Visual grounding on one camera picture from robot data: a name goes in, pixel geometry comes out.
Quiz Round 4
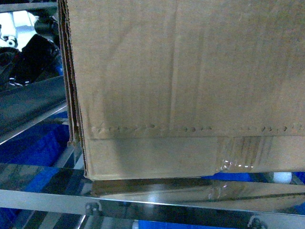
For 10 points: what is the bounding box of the brown cardboard box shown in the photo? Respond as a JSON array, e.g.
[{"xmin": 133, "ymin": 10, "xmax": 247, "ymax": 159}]
[{"xmin": 58, "ymin": 0, "xmax": 305, "ymax": 180}]

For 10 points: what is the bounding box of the steel shelf frame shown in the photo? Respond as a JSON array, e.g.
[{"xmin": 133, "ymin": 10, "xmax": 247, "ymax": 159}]
[{"xmin": 2, "ymin": 0, "xmax": 305, "ymax": 229}]

